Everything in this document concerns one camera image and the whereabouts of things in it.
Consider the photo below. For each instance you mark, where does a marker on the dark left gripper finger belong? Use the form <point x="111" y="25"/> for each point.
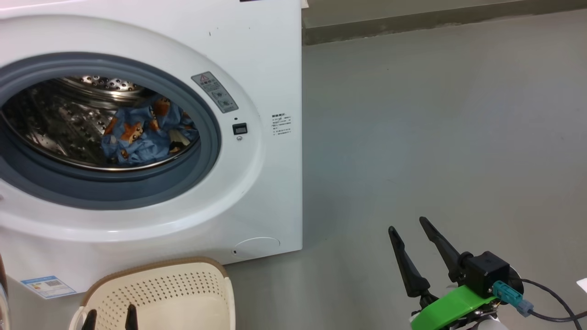
<point x="131" y="318"/>
<point x="90" y="321"/>

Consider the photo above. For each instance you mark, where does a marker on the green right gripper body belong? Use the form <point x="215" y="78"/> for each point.
<point x="454" y="307"/>

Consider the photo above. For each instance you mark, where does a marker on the black door latch socket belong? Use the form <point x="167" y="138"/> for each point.
<point x="240" y="129"/>

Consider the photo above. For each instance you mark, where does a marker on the stainless steel drum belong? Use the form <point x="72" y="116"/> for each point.
<point x="55" y="123"/>

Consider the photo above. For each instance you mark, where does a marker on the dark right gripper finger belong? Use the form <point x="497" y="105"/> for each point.
<point x="410" y="275"/>
<point x="445" y="252"/>

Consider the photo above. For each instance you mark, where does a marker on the white paper floor tag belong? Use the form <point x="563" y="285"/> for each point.
<point x="582" y="285"/>

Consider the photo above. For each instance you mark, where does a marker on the blue energy label sticker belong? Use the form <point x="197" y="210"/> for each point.
<point x="48" y="287"/>

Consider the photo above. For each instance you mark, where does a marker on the white front-load washing machine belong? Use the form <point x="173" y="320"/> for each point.
<point x="266" y="192"/>

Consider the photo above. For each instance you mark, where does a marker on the small printed text label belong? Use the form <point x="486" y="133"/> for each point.
<point x="281" y="124"/>

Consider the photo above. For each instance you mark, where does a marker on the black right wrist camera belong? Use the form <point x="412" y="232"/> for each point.
<point x="486" y="272"/>

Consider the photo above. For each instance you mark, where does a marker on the grey warning sticker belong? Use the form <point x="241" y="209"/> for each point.
<point x="214" y="91"/>

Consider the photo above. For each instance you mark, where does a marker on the grey rubber door gasket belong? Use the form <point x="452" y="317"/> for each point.
<point x="114" y="190"/>

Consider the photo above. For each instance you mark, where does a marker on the round white drain filter cover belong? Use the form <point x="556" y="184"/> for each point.
<point x="257" y="247"/>

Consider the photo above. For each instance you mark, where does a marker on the blue bear print garment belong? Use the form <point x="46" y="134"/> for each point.
<point x="137" y="146"/>

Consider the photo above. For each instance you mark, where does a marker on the cream perforated laundry basket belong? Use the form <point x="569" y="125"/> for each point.
<point x="165" y="284"/>

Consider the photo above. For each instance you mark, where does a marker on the grey baseboard strip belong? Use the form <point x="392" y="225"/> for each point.
<point x="435" y="23"/>

